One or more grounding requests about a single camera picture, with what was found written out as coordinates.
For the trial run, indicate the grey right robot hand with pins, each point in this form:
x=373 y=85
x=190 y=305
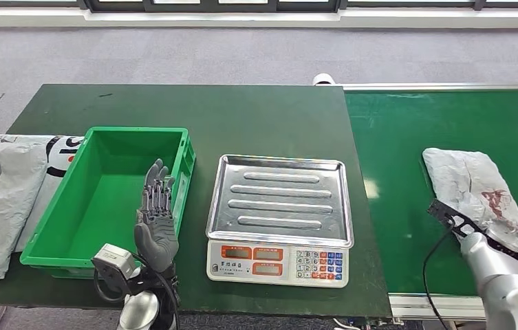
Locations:
x=516 y=243

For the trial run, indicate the grey mailer bag red print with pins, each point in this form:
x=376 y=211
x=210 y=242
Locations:
x=463 y=177

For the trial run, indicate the white scale with steel tray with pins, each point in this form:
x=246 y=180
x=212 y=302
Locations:
x=281 y=200

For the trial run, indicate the green plastic crate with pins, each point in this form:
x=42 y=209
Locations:
x=103 y=205

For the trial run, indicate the white mailer bag black print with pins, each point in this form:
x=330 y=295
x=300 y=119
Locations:
x=60 y=152

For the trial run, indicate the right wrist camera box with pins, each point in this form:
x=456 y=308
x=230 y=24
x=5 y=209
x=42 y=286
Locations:
x=443 y=212

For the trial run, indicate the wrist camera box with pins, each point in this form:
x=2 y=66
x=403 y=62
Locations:
x=443 y=212
x=113 y=262

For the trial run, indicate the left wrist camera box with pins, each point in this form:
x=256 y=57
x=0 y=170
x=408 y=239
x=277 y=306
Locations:
x=113 y=262

